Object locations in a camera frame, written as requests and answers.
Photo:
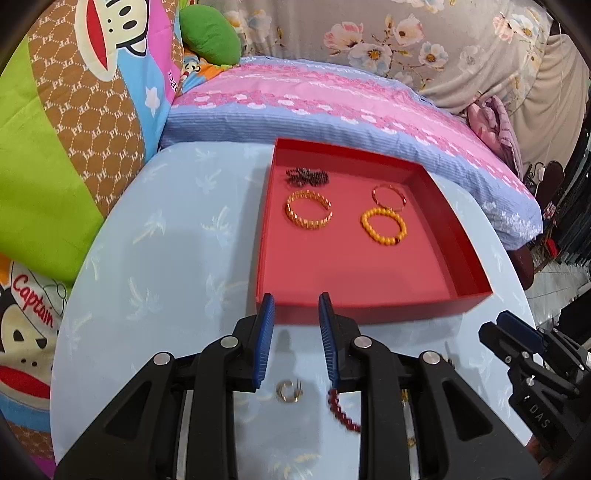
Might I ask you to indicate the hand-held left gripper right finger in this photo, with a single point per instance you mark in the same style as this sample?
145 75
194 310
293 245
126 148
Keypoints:
327 344

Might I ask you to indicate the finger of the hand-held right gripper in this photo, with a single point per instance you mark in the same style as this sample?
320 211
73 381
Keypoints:
495 342
521 330

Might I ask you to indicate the green pillow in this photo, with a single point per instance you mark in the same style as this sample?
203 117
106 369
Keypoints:
210 34

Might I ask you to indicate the red cardboard box tray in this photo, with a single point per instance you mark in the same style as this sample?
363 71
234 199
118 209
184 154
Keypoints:
364 277

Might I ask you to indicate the grey floral bedsheet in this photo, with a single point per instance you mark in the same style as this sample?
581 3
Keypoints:
369 27

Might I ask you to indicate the cartoon monkey blanket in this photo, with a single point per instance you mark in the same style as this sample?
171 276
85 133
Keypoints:
55 161

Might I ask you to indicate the dark red stool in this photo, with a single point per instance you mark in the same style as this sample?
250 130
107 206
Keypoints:
526 267

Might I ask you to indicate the red and gold bangle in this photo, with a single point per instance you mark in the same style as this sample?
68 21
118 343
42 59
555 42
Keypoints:
375 196

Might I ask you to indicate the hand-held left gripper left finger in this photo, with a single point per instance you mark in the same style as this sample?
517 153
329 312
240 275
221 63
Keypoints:
264 344

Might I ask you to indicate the pink crumpled cloth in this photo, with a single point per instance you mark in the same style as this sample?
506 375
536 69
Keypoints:
496 129

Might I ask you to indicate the dark wooden chair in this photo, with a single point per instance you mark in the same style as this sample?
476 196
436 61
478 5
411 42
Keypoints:
551 184

